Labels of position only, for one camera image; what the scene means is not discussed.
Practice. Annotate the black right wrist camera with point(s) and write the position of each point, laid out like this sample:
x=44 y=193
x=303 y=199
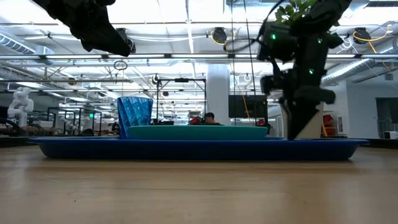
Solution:
x=275 y=85

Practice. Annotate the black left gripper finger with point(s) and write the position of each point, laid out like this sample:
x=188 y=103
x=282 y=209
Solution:
x=102 y=37

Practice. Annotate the white column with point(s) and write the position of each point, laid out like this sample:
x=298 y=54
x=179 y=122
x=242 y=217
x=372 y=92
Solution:
x=217 y=93

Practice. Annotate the black wall screen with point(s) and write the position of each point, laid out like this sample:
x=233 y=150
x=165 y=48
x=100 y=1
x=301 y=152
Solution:
x=258 y=107

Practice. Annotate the white wall sign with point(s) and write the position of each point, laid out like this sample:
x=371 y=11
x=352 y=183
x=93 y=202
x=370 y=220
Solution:
x=340 y=124

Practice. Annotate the white box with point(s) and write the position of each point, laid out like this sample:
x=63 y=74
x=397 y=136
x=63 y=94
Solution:
x=391 y=135

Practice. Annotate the black aluminium table frame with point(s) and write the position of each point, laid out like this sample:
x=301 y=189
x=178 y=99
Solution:
x=15 y=141

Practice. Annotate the blue plastic tray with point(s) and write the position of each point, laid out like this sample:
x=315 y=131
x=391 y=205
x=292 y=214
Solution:
x=199 y=151

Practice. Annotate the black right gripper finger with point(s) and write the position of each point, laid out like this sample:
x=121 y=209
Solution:
x=300 y=118

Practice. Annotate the red object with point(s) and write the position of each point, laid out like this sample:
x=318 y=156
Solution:
x=195 y=120
x=329 y=119

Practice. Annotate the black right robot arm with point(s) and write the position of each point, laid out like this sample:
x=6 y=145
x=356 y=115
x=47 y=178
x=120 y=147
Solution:
x=311 y=53

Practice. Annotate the black frame rig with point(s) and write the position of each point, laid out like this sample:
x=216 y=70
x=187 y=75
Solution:
x=182 y=80

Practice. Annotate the blue faceted cup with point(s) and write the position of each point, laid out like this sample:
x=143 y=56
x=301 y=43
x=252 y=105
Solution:
x=135 y=112

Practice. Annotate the silver air duct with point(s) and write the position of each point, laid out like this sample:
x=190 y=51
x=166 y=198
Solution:
x=18 y=45
x=357 y=67

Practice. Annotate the wooden workbench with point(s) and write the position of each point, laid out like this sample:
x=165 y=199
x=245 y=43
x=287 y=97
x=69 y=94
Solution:
x=31 y=129

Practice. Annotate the white plant pot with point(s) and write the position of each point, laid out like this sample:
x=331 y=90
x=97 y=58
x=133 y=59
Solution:
x=314 y=127

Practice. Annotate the dark glass door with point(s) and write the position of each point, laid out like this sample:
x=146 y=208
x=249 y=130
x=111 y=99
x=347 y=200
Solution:
x=387 y=118

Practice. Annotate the person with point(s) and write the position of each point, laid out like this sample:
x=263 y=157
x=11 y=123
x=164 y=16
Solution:
x=211 y=119

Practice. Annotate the turquoise round plate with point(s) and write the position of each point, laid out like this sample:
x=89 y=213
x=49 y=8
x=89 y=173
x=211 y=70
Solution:
x=199 y=133

